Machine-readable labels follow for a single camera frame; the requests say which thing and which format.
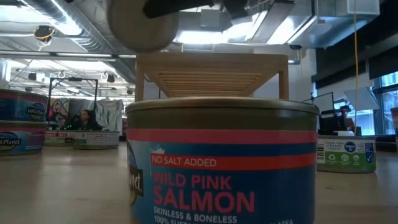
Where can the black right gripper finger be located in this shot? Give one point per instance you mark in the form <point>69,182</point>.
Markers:
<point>174,7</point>

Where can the green Bumble Bee tuna can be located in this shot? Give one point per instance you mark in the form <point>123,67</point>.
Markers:
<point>345,155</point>
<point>99,140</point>
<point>57,138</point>
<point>136,31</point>

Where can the wooden slatted shelf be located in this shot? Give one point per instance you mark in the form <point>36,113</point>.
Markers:
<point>211,62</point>

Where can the grey ceiling box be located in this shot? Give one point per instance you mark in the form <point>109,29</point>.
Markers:
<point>211,20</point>

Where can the black track spotlight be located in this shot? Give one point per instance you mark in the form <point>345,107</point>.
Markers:
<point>110,78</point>
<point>32,76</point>
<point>129,91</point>

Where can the white crumpled sheet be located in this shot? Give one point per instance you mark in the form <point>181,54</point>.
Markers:
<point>110,113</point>

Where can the person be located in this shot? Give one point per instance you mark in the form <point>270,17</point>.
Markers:
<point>85,119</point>

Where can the colourful patterned cloth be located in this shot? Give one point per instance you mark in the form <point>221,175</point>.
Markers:
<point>59,110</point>

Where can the white angled panel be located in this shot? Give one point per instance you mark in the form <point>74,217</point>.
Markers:
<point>362,98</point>

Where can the silver ventilation duct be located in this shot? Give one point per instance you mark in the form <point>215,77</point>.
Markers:
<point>90,37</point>

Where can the black metal frame rig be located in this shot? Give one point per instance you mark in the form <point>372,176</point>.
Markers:
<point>74,79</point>

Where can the black aluminium rail frame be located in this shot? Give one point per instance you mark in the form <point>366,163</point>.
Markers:
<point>387,147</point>

